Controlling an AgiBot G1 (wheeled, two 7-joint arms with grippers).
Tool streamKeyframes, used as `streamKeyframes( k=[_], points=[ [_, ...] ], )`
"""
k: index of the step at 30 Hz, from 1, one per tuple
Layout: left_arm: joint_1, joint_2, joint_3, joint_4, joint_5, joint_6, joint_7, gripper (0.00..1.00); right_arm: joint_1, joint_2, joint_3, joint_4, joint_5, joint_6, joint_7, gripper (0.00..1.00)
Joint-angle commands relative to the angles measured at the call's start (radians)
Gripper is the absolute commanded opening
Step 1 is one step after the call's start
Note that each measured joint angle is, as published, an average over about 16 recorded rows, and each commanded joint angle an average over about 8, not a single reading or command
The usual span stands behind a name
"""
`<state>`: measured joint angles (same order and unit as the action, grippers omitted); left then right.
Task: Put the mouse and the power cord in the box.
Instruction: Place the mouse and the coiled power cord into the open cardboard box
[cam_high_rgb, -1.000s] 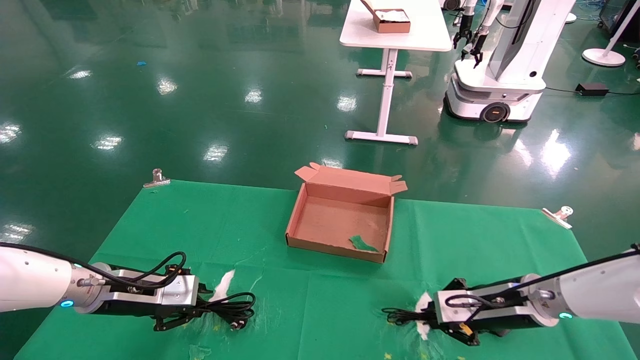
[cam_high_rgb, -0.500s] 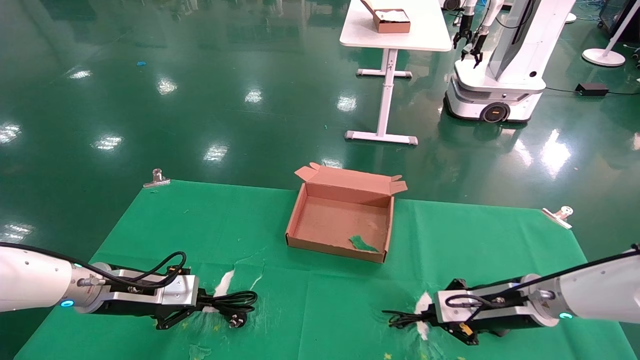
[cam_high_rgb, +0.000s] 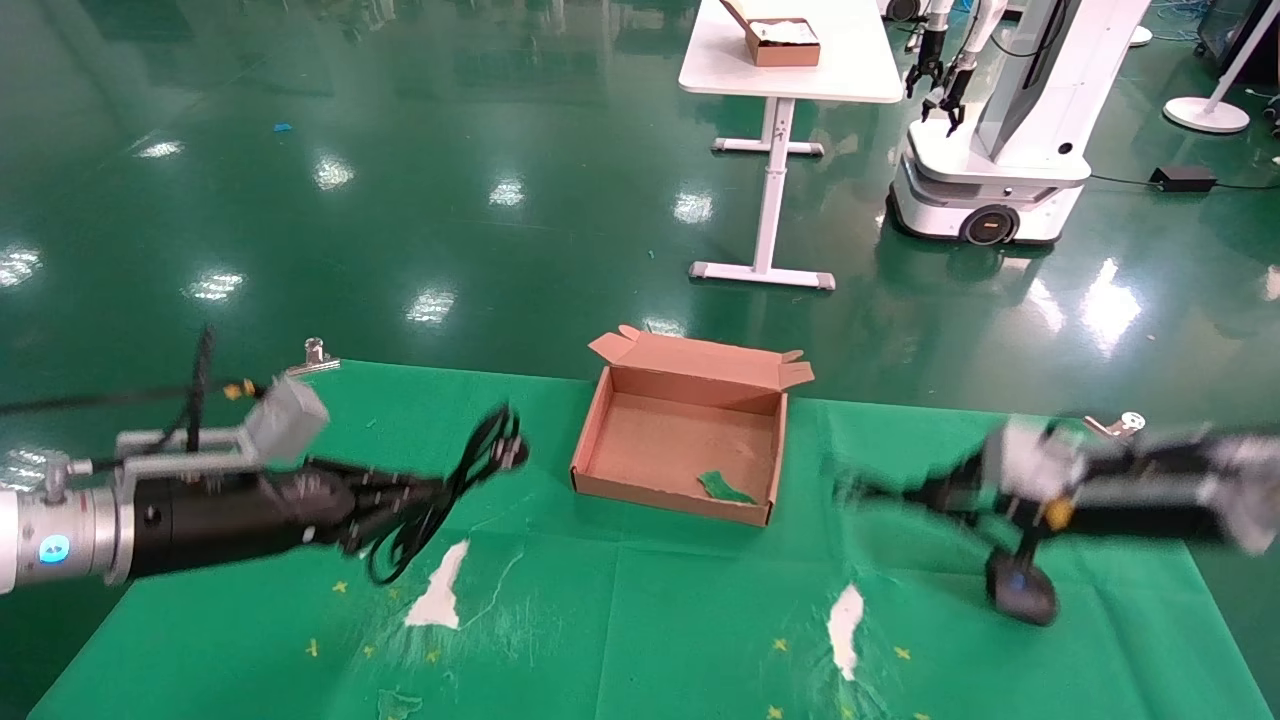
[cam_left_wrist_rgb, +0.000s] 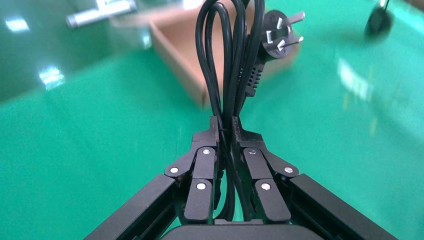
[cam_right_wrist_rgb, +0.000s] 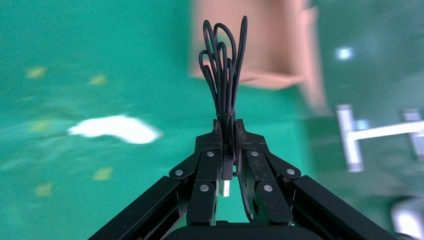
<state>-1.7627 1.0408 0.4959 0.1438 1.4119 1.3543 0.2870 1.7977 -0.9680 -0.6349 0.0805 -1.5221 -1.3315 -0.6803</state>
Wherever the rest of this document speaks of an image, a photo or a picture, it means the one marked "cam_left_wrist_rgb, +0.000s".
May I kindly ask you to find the white desk with T-legs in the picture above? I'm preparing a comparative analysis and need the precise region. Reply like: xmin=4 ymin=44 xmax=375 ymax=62
xmin=65 ymin=0 xmax=139 ymax=29

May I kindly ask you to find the open brown cardboard box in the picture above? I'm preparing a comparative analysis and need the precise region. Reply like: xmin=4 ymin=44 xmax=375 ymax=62
xmin=110 ymin=0 xmax=303 ymax=109

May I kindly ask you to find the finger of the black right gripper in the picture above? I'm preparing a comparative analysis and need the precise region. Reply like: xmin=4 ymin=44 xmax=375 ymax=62
xmin=364 ymin=3 xmax=395 ymax=38

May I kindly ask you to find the green table cloth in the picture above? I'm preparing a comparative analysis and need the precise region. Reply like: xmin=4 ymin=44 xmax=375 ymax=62
xmin=0 ymin=0 xmax=424 ymax=240

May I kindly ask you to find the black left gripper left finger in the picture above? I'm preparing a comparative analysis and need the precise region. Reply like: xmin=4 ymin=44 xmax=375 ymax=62
xmin=83 ymin=115 xmax=223 ymax=240

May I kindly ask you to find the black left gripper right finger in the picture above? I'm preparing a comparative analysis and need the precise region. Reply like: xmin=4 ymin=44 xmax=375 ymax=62
xmin=231 ymin=115 xmax=399 ymax=240

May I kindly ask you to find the thick black power cable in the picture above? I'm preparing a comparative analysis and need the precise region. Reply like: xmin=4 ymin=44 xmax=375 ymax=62
xmin=194 ymin=0 xmax=306 ymax=223

